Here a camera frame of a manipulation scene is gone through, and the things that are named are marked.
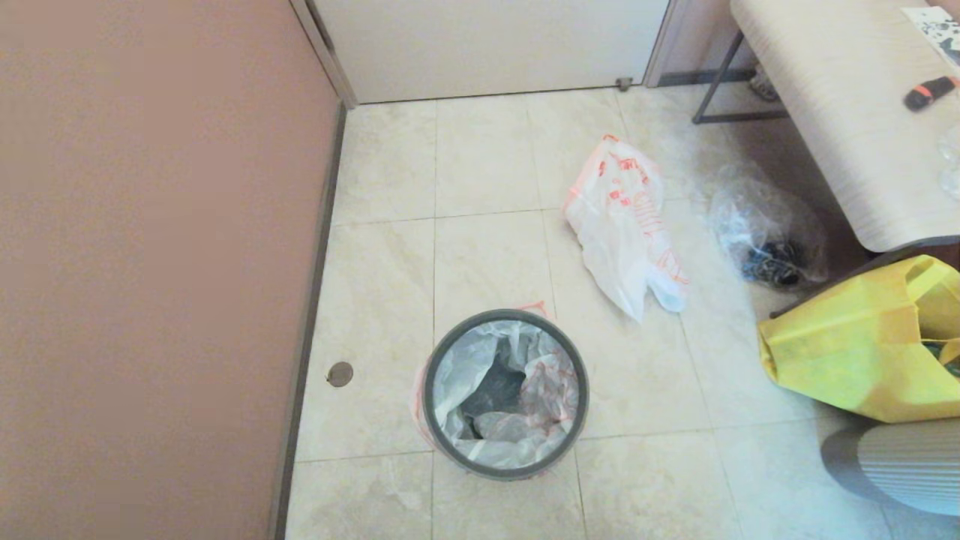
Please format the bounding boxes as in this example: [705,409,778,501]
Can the dark metal table frame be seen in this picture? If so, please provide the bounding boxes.
[691,28,960,317]

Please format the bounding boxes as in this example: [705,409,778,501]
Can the black orange marker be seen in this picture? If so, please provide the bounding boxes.
[904,73,960,112]

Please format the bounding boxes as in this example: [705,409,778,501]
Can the light grey door frame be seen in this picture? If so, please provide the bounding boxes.
[289,0,695,108]

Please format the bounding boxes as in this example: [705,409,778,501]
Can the clear plastic bag dark contents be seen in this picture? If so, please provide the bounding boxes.
[709,161,830,290]

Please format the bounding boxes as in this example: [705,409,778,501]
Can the white black-print paper sheet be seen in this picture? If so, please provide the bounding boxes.
[901,4,960,68]

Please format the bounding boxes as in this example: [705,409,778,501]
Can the grey bin rim ring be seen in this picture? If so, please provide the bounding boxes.
[421,308,590,482]

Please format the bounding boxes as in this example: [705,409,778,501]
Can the yellow non-woven tote bag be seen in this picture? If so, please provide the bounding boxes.
[757,255,960,425]

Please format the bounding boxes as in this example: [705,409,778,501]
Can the white door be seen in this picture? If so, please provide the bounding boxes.
[311,0,672,104]

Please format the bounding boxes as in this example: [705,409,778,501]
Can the clear crumpled plastic item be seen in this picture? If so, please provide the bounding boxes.
[939,126,960,200]

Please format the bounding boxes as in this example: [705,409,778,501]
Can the white red-print trash bag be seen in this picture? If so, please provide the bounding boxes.
[409,301,586,481]
[563,134,689,323]

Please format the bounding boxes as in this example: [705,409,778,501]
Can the light wood-grain table top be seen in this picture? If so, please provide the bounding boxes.
[731,0,960,252]

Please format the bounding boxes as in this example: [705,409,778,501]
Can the small grey floor item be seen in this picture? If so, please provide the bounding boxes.
[750,64,781,102]

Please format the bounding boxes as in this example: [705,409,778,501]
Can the white ribbed cylinder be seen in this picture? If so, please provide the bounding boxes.
[821,418,960,518]

